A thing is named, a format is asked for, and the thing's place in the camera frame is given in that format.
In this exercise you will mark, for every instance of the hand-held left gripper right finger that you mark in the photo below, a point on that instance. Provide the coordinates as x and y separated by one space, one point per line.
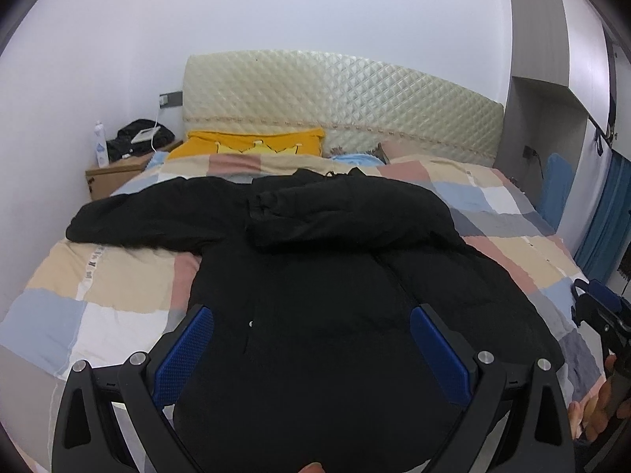
441 354

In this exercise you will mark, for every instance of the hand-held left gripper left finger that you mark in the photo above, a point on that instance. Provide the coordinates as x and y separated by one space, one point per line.
185 350

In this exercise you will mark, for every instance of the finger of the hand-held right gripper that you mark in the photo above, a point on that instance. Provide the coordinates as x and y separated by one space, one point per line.
586 313
606 294

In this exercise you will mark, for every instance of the black padded jacket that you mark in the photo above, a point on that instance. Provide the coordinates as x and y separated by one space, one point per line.
320 281

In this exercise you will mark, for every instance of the person's right hand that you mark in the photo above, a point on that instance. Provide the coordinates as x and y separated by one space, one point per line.
599 404

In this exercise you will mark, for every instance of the blue curtain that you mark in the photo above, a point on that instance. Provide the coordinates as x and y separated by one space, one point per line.
609 217

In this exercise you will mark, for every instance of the checked patchwork quilt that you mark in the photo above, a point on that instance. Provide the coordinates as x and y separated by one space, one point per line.
123 281

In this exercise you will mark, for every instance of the wooden nightstand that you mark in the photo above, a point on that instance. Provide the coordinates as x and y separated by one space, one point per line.
113 177

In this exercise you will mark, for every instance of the yellow pillow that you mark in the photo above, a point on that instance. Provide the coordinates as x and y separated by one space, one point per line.
207 144

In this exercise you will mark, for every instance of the pink pillow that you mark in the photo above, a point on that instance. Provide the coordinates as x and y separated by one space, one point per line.
402 150

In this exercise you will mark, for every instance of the black bag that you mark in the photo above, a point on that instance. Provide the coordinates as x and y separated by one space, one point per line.
123 145

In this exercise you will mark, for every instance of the light blue cloth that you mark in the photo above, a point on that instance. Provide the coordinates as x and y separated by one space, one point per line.
355 158

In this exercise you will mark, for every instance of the white spray bottle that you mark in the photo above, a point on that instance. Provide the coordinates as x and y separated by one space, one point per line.
102 150

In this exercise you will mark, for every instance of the white flat device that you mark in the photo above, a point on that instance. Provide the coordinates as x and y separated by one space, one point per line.
145 136

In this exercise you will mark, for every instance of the grey and white wardrobe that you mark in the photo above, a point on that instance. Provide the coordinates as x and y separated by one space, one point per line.
542 19

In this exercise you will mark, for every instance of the cream quilted headboard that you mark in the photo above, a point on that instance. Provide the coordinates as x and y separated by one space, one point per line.
320 93

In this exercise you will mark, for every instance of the black wall socket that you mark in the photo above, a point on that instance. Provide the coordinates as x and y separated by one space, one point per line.
530 151

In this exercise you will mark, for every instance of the grey wall socket panel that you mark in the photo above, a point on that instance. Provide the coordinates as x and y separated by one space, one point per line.
172 100

